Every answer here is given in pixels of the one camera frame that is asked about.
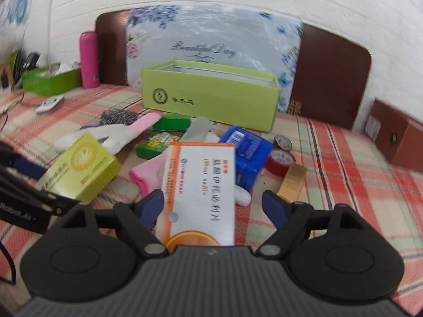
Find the dark tape roll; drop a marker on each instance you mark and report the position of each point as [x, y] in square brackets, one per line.
[282, 142]

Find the yellow white medicine box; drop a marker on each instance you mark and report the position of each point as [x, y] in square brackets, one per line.
[82, 171]

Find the steel wool scrubber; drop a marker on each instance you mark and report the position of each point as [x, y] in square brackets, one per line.
[118, 116]

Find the gold small box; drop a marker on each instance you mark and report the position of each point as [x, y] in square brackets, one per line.
[292, 183]

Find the light green cardboard box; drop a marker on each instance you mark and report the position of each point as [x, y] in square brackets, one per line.
[221, 93]

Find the plain green small box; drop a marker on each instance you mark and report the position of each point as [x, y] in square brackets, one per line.
[172, 122]

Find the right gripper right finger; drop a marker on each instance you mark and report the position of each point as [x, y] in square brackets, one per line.
[290, 221]

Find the brown cardboard box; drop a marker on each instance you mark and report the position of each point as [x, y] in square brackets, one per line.
[397, 135]

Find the red tape roll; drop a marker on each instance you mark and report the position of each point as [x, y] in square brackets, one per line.
[279, 161]

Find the white remote device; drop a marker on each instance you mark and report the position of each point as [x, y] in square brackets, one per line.
[50, 104]

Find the orange white medicine box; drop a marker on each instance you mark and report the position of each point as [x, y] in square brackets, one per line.
[199, 195]

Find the plaid bed sheet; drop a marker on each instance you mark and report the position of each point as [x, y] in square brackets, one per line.
[342, 167]

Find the green patterned small box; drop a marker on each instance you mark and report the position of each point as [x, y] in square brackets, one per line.
[154, 142]

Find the dark green tray box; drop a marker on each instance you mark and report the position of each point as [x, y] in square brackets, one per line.
[42, 81]

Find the floral plastic bag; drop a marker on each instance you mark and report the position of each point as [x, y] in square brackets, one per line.
[212, 33]

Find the blue square box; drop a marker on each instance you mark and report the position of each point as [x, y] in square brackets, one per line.
[251, 154]

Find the brown wooden headboard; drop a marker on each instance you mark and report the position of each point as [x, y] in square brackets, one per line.
[332, 72]

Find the white pink glove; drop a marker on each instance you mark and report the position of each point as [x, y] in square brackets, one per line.
[149, 176]
[113, 137]

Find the pink thermos bottle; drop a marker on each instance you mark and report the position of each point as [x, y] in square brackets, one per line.
[89, 60]

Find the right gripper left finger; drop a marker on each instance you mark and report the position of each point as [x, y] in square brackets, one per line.
[134, 223]

